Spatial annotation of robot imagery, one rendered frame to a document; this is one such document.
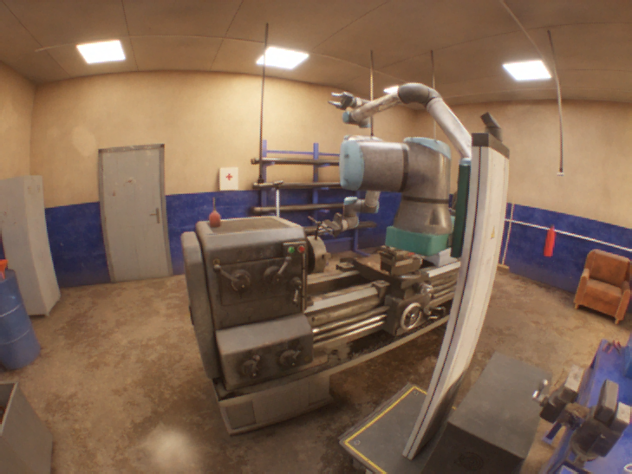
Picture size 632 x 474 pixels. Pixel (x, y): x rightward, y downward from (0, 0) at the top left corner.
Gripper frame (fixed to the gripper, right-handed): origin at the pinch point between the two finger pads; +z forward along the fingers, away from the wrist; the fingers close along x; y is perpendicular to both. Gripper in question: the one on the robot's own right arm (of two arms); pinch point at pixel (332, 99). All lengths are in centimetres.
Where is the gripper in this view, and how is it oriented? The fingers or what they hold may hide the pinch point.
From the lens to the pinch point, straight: 192.8
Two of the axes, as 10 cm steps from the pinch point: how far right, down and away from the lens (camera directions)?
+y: 3.1, 8.7, -3.8
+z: -8.7, 1.0, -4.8
